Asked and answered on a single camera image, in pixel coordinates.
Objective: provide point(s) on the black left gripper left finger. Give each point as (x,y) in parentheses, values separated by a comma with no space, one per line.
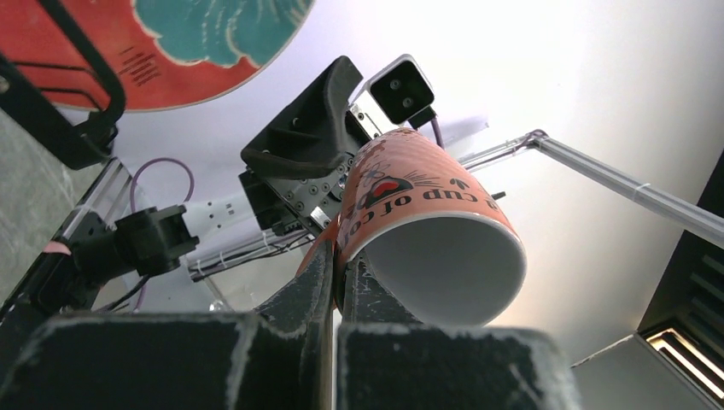
(277,356)

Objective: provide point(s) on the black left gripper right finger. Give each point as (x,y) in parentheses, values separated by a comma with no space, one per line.
(388,359)

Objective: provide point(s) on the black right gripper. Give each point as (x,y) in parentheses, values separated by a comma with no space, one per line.
(303,156)

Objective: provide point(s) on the small pink mug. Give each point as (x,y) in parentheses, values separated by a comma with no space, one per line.
(428,232)

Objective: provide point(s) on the black wire dish rack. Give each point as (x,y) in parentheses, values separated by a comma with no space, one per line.
(56,85)

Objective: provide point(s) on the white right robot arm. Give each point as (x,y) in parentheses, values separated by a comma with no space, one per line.
(134,249)

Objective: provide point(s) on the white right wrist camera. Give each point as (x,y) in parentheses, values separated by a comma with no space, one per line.
(401,90)

